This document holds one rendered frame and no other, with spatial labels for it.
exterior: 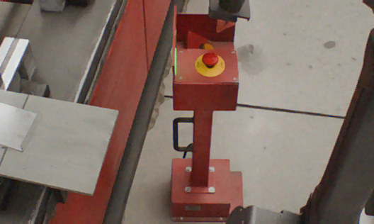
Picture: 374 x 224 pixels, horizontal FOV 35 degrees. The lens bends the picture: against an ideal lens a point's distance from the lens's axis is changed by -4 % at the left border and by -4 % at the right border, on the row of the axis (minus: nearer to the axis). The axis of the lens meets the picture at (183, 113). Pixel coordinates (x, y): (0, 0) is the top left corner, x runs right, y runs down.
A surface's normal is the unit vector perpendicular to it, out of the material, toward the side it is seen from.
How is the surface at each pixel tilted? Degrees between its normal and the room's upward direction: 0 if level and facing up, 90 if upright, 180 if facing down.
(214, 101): 90
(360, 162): 90
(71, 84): 0
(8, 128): 0
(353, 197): 90
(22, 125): 0
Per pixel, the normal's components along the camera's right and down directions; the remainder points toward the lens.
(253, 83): 0.00, -0.58
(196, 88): -0.01, 0.82
